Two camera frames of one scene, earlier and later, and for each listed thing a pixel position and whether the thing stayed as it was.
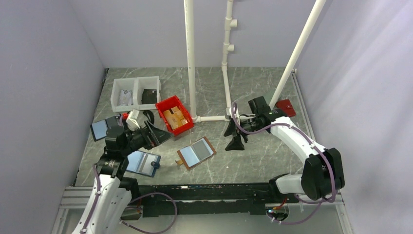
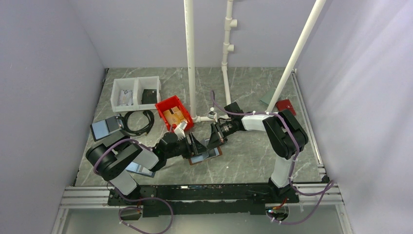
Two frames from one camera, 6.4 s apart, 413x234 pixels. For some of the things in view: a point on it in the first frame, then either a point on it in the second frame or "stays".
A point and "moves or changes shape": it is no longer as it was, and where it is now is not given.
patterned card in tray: [125, 98] stays
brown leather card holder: [193, 155] moves or changes shape
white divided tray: [135, 93] stays
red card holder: [286, 106] stays
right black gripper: [235, 144] to [215, 140]
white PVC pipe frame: [231, 23] stays
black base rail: [209, 200] stays
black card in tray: [149, 96] stays
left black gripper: [156, 137] to [199, 147]
